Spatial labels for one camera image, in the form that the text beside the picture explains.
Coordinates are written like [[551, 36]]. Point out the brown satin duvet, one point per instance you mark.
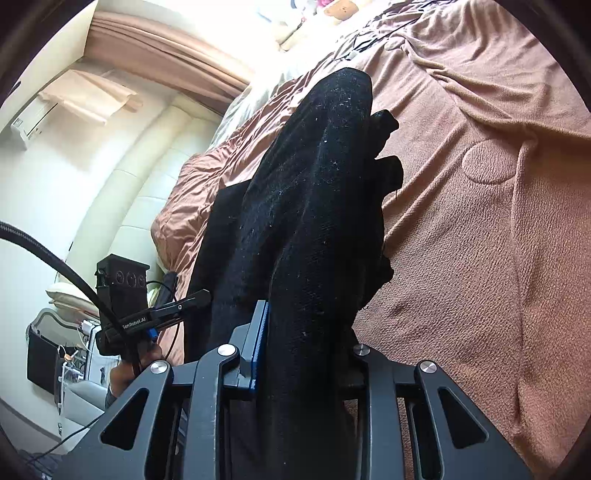
[[194, 184]]

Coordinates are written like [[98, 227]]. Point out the cream padded headboard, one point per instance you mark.
[[138, 184]]

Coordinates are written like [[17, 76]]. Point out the bear print cushion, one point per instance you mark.
[[339, 9]]

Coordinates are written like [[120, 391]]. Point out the brown fleece blanket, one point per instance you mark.
[[485, 207]]

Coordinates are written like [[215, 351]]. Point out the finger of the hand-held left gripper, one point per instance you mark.
[[184, 302]]

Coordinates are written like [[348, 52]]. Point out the person's left hand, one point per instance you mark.
[[124, 378]]

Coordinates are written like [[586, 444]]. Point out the black smooth garment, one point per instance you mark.
[[217, 240]]

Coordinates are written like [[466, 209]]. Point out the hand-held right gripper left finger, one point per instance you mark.
[[258, 337]]

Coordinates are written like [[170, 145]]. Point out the cream pillow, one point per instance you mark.
[[295, 39]]

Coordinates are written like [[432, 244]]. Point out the black bag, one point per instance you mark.
[[44, 360]]

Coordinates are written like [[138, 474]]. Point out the white bed sheet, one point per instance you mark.
[[249, 106]]

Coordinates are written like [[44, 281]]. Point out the white air conditioner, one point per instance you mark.
[[27, 122]]

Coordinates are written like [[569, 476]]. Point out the cream cushion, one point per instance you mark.
[[69, 295]]

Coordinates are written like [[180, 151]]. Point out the black knit pants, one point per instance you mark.
[[314, 230]]

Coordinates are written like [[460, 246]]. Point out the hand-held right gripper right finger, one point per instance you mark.
[[369, 369]]

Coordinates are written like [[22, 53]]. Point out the brown curtain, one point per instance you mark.
[[161, 50]]

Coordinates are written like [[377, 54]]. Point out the cream hanging cloth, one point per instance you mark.
[[87, 94]]

